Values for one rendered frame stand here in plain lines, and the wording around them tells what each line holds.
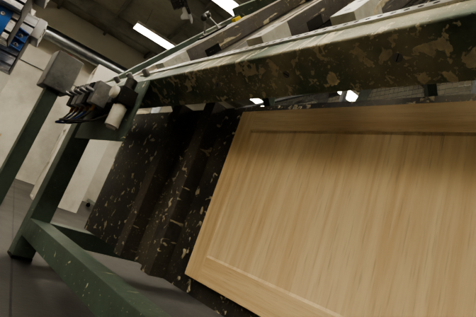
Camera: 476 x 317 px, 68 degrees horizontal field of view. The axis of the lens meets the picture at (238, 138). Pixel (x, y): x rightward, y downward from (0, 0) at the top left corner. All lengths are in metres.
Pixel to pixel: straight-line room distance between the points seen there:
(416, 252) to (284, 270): 0.30
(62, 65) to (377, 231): 1.53
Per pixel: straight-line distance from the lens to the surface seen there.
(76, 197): 5.37
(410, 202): 0.79
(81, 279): 1.19
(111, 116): 1.26
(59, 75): 1.84
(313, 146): 0.95
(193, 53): 1.50
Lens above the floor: 0.40
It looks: 15 degrees up
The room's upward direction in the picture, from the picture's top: 20 degrees clockwise
